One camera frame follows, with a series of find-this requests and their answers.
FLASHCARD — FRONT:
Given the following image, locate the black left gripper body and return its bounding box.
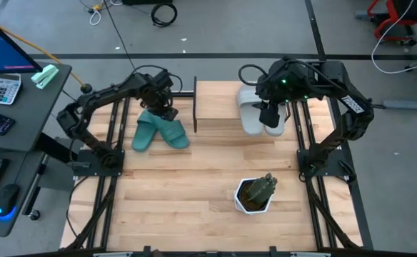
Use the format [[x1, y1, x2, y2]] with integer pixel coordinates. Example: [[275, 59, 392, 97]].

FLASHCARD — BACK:
[[140, 89, 179, 123]]

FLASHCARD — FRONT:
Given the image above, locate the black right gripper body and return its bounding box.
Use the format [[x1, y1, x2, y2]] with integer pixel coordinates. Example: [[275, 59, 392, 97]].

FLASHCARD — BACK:
[[257, 91, 292, 109]]

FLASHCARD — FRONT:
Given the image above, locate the grey rubber slide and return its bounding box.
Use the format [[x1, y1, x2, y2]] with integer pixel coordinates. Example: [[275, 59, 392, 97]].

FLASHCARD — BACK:
[[263, 102, 288, 138], [236, 84, 266, 137]]

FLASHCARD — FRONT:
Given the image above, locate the green rubber slide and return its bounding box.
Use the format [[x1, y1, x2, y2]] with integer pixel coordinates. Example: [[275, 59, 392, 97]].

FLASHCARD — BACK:
[[131, 109, 159, 153], [147, 110, 191, 150]]

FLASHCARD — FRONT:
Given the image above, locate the wooden shelf with black legs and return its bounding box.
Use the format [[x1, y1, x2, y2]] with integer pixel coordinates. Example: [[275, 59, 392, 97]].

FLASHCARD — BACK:
[[193, 76, 295, 133]]

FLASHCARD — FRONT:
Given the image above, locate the green cactus plant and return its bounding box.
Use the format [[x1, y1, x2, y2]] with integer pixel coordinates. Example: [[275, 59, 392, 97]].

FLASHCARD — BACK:
[[246, 172, 278, 206]]

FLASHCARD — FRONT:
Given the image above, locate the white plant pot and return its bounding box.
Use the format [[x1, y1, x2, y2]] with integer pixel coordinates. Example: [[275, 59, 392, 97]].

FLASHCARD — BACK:
[[233, 177, 275, 216]]

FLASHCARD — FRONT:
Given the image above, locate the mint green stapler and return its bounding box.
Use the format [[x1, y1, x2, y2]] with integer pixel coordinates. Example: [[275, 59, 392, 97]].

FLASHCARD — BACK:
[[31, 64, 60, 90]]

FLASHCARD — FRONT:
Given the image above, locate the black desk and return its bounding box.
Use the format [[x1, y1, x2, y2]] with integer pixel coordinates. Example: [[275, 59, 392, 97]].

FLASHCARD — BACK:
[[0, 62, 73, 238]]

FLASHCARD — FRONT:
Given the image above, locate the grey table foot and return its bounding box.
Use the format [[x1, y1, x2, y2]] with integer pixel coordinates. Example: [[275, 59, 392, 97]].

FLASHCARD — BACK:
[[383, 91, 417, 111]]

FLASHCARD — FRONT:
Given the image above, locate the grey desk calculator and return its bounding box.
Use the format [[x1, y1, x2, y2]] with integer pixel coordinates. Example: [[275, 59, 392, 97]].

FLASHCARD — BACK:
[[0, 73, 23, 106]]

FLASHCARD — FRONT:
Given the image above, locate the red and black cart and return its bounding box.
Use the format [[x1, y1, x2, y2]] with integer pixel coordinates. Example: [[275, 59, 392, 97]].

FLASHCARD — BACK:
[[354, 0, 417, 47]]

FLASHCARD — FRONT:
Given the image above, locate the computer monitor blue screen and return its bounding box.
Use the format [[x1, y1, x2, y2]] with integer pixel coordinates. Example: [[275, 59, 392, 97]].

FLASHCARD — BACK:
[[0, 10, 44, 75]]

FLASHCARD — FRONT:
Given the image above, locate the black computer mouse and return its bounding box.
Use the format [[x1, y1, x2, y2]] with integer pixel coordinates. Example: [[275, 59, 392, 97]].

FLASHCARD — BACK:
[[0, 183, 21, 223]]

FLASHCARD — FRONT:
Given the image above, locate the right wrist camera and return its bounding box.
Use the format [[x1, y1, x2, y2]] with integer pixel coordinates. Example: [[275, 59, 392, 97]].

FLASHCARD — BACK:
[[258, 103, 281, 129]]

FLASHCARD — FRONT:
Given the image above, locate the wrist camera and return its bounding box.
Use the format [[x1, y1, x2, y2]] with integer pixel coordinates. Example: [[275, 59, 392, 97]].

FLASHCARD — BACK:
[[258, 103, 281, 129], [152, 69, 176, 91]]

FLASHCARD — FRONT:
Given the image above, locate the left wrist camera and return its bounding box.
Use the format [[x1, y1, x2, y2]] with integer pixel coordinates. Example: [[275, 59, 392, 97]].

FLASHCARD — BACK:
[[152, 69, 176, 91]]

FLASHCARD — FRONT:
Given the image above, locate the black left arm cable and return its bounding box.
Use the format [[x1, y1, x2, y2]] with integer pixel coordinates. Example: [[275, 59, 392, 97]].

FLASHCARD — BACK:
[[131, 64, 184, 94]]

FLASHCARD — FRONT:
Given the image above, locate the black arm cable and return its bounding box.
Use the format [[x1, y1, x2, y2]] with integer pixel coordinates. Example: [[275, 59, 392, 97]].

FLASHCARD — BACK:
[[131, 64, 184, 94], [238, 64, 271, 87]]

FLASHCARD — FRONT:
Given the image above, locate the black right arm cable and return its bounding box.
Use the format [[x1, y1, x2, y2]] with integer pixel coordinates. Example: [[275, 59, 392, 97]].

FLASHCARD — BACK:
[[238, 64, 271, 87]]

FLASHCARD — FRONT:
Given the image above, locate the yellow hose with black foot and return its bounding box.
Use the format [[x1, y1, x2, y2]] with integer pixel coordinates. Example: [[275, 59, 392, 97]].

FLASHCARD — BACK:
[[0, 23, 94, 95]]

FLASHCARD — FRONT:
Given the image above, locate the hanging black cable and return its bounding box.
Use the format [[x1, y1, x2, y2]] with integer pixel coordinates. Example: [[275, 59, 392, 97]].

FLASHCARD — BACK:
[[103, 0, 137, 71]]

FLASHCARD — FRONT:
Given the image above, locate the coiled black cable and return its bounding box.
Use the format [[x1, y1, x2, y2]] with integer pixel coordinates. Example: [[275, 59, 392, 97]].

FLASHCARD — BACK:
[[150, 2, 179, 29]]

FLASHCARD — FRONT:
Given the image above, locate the black aluminium rig frame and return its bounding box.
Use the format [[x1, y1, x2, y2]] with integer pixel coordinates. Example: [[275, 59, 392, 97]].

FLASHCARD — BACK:
[[60, 60, 373, 257]]

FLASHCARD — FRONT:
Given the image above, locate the white cable yellow plug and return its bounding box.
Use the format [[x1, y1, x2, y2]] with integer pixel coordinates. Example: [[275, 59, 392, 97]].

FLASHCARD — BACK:
[[89, 0, 124, 26]]

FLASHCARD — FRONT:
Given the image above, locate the long white cable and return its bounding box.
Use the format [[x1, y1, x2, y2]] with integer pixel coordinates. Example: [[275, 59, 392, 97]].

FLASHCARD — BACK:
[[371, 0, 417, 75]]

